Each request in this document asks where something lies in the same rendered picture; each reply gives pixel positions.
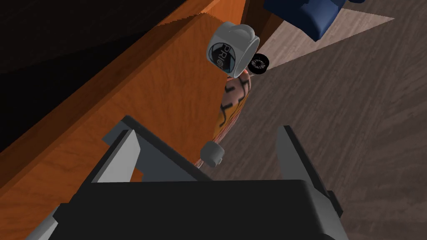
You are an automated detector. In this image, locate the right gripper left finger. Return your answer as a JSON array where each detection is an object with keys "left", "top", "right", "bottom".
[{"left": 91, "top": 128, "right": 141, "bottom": 184}]

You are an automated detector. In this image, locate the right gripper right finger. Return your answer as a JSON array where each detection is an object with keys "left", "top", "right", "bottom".
[{"left": 275, "top": 125, "right": 344, "bottom": 219}]

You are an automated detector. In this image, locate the orange patterned skateboard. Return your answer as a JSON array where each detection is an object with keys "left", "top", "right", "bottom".
[{"left": 194, "top": 69, "right": 251, "bottom": 169}]

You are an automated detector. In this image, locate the orange wooden table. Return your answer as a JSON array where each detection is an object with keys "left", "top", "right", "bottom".
[{"left": 0, "top": 0, "right": 284, "bottom": 240}]

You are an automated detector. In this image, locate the black spoked wheel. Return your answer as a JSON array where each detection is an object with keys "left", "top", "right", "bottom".
[{"left": 248, "top": 53, "right": 271, "bottom": 76}]

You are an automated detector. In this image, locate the white printed mug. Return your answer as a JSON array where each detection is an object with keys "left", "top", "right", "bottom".
[{"left": 206, "top": 21, "right": 261, "bottom": 79}]

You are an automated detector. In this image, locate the blue upholstered seat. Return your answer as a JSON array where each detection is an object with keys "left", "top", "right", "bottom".
[{"left": 263, "top": 0, "right": 366, "bottom": 43}]

